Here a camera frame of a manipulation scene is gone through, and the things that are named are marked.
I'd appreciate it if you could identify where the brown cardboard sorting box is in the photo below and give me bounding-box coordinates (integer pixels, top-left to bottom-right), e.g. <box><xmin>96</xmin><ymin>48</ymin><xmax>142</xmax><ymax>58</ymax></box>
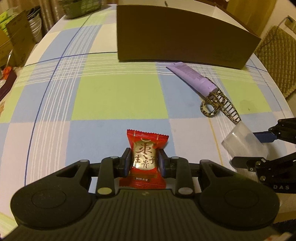
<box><xmin>116</xmin><ymin>1</ymin><xmax>260</xmax><ymax>69</ymax></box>

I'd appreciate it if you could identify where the clear plastic cup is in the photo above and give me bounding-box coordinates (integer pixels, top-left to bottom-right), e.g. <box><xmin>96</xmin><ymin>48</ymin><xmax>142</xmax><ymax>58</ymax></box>
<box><xmin>221</xmin><ymin>121</ymin><xmax>270</xmax><ymax>181</ymax></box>

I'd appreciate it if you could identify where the red candy packet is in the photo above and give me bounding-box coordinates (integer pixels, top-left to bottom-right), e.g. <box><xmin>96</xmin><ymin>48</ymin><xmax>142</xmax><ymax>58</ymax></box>
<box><xmin>119</xmin><ymin>130</ymin><xmax>169</xmax><ymax>189</ymax></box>

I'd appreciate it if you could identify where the purple cream tube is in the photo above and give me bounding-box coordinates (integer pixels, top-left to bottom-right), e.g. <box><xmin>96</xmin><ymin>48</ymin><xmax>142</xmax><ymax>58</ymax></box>
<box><xmin>167</xmin><ymin>62</ymin><xmax>218</xmax><ymax>97</ymax></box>

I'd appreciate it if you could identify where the plaid tablecloth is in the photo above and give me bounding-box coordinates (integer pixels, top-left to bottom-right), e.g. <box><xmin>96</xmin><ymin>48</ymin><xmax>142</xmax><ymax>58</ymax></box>
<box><xmin>0</xmin><ymin>3</ymin><xmax>296</xmax><ymax>232</ymax></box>

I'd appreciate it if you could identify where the beige curtain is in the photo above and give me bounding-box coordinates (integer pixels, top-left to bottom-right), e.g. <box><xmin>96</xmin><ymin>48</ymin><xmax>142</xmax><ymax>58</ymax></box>
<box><xmin>7</xmin><ymin>0</ymin><xmax>65</xmax><ymax>35</ymax></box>

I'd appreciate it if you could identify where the white wall socket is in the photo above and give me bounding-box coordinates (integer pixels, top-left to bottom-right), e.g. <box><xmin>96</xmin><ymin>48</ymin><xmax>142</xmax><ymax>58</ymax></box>
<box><xmin>285</xmin><ymin>15</ymin><xmax>295</xmax><ymax>31</ymax></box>

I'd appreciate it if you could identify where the black Honglu food container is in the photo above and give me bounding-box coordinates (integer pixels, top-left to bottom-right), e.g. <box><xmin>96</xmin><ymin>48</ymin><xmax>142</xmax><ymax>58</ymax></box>
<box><xmin>58</xmin><ymin>0</ymin><xmax>102</xmax><ymax>19</ymax></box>

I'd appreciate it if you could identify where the brown cardboard carton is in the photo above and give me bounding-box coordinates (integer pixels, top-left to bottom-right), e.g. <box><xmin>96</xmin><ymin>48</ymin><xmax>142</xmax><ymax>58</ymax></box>
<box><xmin>1</xmin><ymin>11</ymin><xmax>36</xmax><ymax>67</ymax></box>

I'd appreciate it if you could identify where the tan door curtain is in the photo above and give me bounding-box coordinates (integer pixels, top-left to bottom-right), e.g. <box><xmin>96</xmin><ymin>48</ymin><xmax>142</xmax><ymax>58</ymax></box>
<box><xmin>227</xmin><ymin>0</ymin><xmax>276</xmax><ymax>36</ymax></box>

